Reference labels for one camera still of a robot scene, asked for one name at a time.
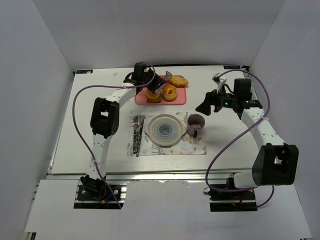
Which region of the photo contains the oblong golden bread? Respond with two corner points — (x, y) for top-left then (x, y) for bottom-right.
(168, 75), (189, 88)

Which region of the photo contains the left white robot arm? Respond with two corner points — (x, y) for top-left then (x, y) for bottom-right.
(86, 62), (166, 180)

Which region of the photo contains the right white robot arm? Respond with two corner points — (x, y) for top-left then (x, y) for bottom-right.
(195, 76), (299, 192)

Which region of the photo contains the pink rectangular tray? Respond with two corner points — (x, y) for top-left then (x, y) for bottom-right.
(134, 86), (187, 106)

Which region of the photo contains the brown pastry under donut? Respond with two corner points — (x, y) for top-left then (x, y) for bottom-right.
(147, 96), (162, 103)

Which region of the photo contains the purple mug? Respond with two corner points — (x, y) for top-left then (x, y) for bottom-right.
(186, 114), (206, 139)

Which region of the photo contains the metal fork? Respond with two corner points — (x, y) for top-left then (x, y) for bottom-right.
(132, 115), (140, 155)

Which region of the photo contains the metal spoon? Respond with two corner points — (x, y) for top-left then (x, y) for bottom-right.
(135, 115), (146, 157)

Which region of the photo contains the floral cloth placemat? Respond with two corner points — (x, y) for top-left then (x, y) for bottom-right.
(127, 111), (207, 157)

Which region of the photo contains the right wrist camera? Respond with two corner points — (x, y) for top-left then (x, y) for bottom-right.
(212, 72), (227, 94)

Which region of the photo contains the sugared ring donut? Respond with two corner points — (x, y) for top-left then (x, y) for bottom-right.
(145, 89), (161, 100)

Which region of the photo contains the orange glazed ring donut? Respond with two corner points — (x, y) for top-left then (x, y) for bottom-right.
(162, 85), (178, 101)

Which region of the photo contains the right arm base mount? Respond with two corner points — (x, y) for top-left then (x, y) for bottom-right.
(203, 171), (258, 213)

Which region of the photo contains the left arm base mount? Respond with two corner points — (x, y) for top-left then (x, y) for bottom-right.
(73, 175), (126, 210)

